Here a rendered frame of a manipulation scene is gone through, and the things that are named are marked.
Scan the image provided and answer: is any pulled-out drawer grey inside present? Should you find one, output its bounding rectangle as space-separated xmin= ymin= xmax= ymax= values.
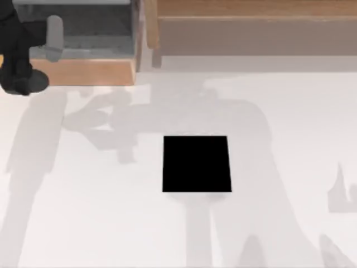
xmin=12 ymin=0 xmax=143 ymax=84

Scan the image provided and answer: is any pale wooden drawer front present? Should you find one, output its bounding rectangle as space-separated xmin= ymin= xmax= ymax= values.
xmin=28 ymin=58 xmax=137 ymax=86

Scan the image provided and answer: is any flat black square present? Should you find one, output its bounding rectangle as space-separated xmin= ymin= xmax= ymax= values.
xmin=162 ymin=135 xmax=233 ymax=193

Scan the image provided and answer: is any wooden open shelf cupboard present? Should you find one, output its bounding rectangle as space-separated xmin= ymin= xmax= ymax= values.
xmin=142 ymin=0 xmax=357 ymax=69

